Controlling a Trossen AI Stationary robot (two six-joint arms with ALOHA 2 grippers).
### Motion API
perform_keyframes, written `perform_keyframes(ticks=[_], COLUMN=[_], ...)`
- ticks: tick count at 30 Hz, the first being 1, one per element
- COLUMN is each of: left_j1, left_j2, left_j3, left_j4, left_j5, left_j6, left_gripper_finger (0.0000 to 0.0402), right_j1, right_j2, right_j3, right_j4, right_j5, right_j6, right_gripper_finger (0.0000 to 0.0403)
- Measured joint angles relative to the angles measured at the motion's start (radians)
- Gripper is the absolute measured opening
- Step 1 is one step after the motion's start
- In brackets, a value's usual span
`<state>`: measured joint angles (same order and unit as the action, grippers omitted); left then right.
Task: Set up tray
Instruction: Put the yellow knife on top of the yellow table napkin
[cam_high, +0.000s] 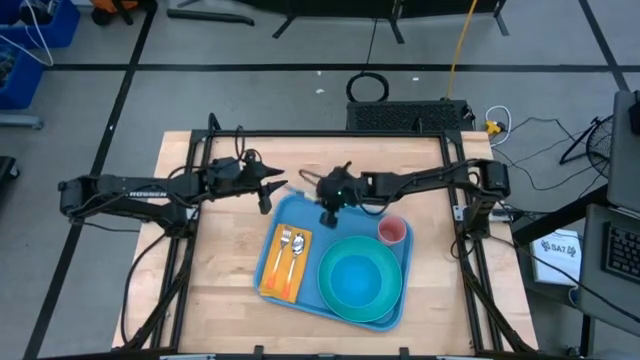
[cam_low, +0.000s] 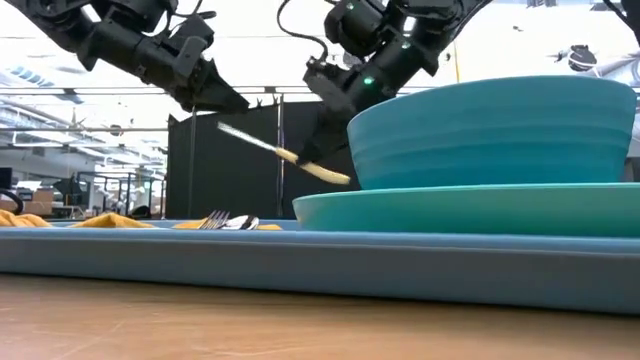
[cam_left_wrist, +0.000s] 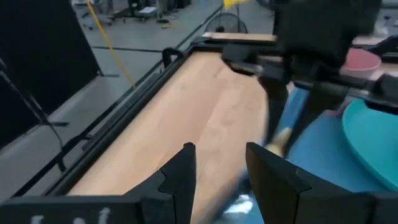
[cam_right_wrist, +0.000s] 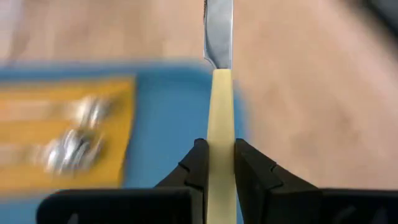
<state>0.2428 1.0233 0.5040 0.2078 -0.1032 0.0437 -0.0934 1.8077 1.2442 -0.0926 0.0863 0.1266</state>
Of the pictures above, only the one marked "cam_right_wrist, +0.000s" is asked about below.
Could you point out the blue plastic tray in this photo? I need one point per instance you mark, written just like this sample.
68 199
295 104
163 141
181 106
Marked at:
168 124

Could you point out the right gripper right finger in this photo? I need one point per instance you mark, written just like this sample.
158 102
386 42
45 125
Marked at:
264 180

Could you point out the yellow cutlery organizer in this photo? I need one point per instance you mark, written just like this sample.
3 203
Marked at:
31 180

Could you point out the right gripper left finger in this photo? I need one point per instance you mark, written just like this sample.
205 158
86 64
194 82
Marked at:
189 174

